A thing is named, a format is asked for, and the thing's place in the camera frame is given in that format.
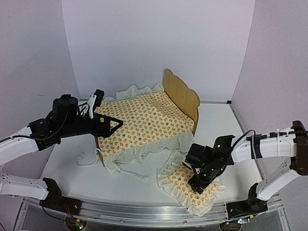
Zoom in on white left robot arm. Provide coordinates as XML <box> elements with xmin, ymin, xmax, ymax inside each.
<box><xmin>0</xmin><ymin>90</ymin><xmax>123</xmax><ymax>210</ymax></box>

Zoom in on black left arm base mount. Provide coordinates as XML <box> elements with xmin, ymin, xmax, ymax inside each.
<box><xmin>39</xmin><ymin>178</ymin><xmax>82</xmax><ymax>215</ymax></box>

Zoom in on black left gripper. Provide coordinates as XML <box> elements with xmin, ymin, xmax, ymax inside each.
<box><xmin>58</xmin><ymin>112</ymin><xmax>123</xmax><ymax>139</ymax></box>

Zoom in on wooden pet bed frame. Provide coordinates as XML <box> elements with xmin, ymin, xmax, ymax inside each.
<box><xmin>92</xmin><ymin>68</ymin><xmax>202</xmax><ymax>169</ymax></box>

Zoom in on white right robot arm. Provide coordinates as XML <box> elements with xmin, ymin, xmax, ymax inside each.
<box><xmin>182</xmin><ymin>120</ymin><xmax>308</xmax><ymax>213</ymax></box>

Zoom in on small duck print pillow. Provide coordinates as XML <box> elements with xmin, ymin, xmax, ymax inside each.
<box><xmin>157</xmin><ymin>162</ymin><xmax>225</xmax><ymax>217</ymax></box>

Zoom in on aluminium front rail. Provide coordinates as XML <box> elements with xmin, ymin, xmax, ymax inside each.
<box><xmin>23</xmin><ymin>190</ymin><xmax>282</xmax><ymax>226</ymax></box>

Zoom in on duck print mattress cushion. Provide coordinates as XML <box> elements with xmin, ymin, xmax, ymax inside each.
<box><xmin>77</xmin><ymin>80</ymin><xmax>202</xmax><ymax>183</ymax></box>

